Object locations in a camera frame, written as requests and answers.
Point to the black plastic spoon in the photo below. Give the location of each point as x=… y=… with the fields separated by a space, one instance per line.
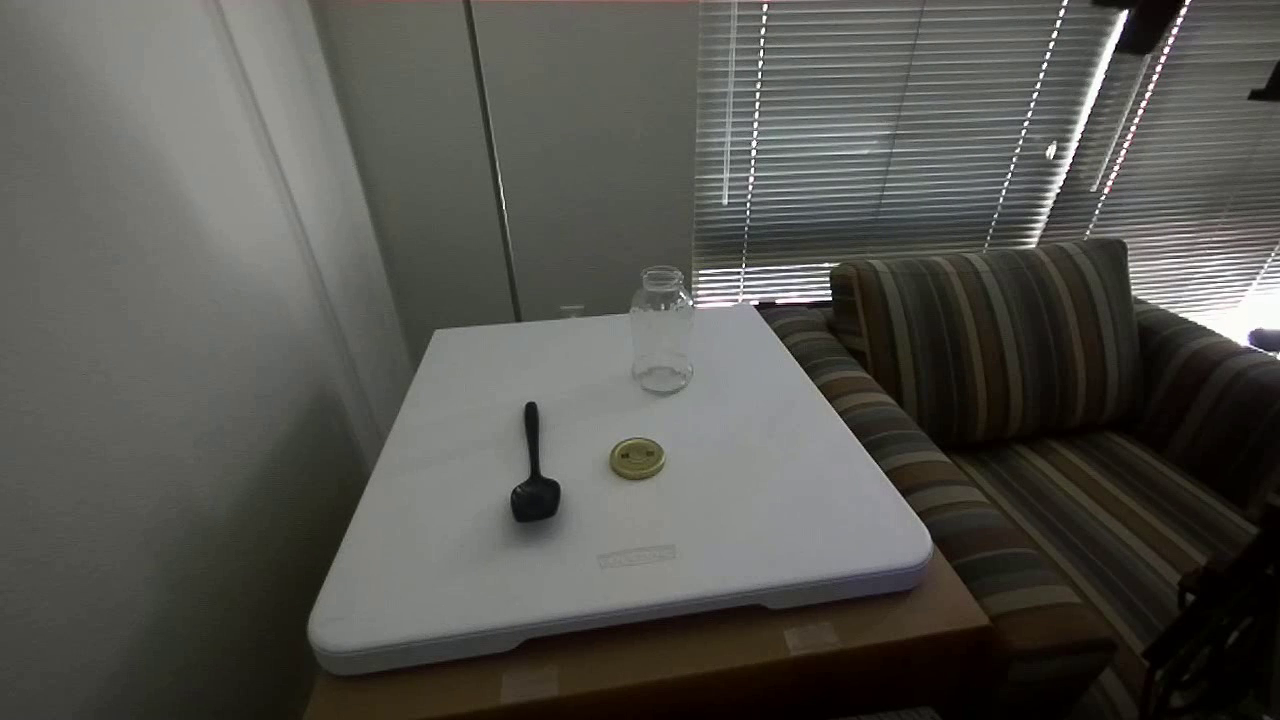
x=533 y=502

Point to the clear glass jar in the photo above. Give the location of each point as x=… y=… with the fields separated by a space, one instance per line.
x=661 y=342

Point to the gold metal jar lid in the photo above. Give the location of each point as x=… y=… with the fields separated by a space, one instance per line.
x=639 y=459

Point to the white table board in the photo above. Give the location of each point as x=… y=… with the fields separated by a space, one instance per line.
x=746 y=655

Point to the white window blinds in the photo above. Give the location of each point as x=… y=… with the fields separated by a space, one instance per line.
x=1200 y=172
x=867 y=134

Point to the striped sofa cushion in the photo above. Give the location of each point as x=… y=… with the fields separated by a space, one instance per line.
x=993 y=342

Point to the striped fabric sofa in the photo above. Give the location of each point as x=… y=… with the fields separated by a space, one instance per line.
x=1067 y=514

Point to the black metal stand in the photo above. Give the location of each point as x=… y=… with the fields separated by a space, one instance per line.
x=1222 y=626

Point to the black hanging mount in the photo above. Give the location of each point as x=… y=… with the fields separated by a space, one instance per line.
x=1146 y=23

